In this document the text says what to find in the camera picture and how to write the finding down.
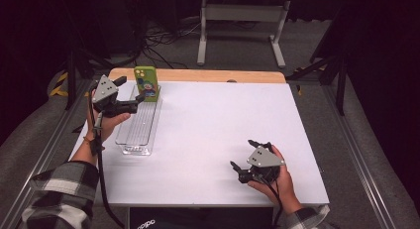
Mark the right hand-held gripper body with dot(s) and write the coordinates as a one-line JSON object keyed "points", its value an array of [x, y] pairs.
{"points": [[265, 158]]}

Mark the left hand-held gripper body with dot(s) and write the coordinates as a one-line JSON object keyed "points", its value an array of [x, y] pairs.
{"points": [[105, 88]]}

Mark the green cartoon phone case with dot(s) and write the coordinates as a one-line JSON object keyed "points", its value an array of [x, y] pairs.
{"points": [[147, 83]]}

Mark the clear plastic tray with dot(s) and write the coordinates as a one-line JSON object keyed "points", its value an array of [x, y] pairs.
{"points": [[140, 126]]}

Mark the person's right hand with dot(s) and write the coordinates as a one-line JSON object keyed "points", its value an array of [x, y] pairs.
{"points": [[284, 189]]}

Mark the person's left hand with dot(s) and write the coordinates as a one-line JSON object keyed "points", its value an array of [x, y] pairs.
{"points": [[110, 125]]}

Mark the black tripod stand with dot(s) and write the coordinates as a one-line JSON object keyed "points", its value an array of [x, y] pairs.
{"points": [[71, 77]]}

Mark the yellow black hazard tape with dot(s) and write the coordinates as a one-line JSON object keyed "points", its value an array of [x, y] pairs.
{"points": [[59, 87]]}

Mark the white table cover sheet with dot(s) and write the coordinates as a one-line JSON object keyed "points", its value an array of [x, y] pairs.
{"points": [[204, 130]]}

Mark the person's black shirt white logo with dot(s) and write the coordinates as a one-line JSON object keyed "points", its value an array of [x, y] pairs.
{"points": [[204, 219]]}

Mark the wooden table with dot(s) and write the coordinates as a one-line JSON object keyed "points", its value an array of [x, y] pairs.
{"points": [[198, 75]]}

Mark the black metal stand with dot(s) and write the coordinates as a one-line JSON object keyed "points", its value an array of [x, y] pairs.
{"points": [[340, 77]]}

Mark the white metal stand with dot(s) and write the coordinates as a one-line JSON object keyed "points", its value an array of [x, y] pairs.
{"points": [[242, 12]]}

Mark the aluminium floor rail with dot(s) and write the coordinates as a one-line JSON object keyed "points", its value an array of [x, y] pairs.
{"points": [[360, 163], [43, 149]]}

